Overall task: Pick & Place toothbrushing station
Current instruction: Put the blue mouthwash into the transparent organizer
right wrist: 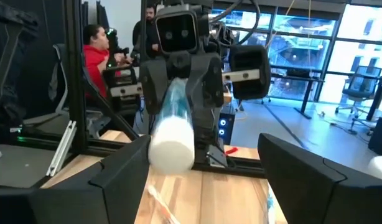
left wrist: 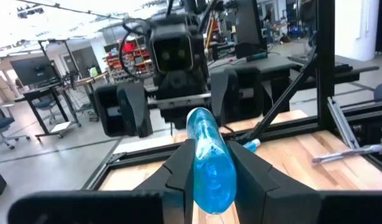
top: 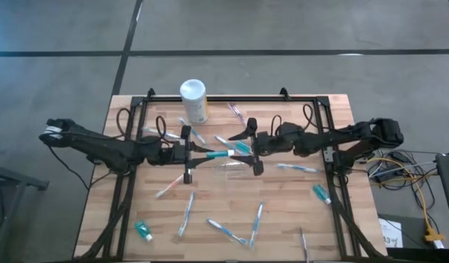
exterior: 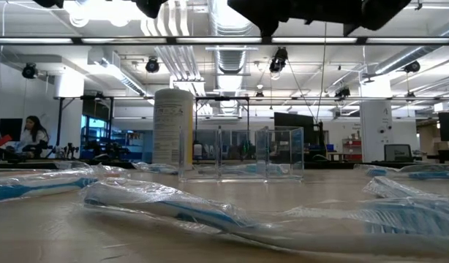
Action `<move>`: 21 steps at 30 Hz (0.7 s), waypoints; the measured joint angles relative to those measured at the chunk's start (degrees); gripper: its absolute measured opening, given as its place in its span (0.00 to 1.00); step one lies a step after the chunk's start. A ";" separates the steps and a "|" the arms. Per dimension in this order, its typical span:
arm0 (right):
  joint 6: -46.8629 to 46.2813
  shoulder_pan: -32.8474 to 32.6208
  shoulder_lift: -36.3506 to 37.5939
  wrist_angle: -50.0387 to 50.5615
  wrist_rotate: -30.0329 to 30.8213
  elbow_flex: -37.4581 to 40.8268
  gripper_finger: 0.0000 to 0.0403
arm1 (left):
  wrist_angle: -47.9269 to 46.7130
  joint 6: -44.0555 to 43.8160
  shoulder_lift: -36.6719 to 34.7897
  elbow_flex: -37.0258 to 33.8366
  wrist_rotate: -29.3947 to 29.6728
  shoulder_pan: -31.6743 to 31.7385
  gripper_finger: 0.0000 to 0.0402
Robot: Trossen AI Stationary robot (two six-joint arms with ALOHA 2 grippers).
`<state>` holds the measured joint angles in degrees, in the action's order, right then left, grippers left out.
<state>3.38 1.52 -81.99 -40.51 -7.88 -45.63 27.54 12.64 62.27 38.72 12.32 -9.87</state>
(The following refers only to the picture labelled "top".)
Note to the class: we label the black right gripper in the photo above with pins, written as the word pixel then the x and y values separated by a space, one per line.
pixel 264 144

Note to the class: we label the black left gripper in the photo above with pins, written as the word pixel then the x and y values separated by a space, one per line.
pixel 178 153

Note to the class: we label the blue white toothbrush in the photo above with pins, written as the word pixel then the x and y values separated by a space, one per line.
pixel 256 223
pixel 226 231
pixel 186 213
pixel 162 133
pixel 224 140
pixel 297 168
pixel 198 137

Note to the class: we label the clear acrylic organiser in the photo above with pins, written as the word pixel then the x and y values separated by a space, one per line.
pixel 228 171

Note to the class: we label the purple toothbrush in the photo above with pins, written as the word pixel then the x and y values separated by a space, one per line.
pixel 303 243
pixel 237 114

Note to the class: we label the orange toothbrush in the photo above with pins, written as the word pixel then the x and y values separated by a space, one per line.
pixel 167 187

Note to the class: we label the white yellow wipes canister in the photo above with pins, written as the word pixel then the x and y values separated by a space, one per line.
pixel 195 106

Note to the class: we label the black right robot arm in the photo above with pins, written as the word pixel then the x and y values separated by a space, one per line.
pixel 338 140

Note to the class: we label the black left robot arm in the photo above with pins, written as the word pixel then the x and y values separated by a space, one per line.
pixel 100 146

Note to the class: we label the white paper sheet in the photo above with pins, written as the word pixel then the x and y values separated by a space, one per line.
pixel 389 230

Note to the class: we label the black metal stand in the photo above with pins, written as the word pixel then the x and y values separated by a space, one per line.
pixel 19 177

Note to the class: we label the yellow power plug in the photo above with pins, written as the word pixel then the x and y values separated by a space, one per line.
pixel 434 236

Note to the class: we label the black metal table frame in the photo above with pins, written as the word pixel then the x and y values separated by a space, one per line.
pixel 228 98

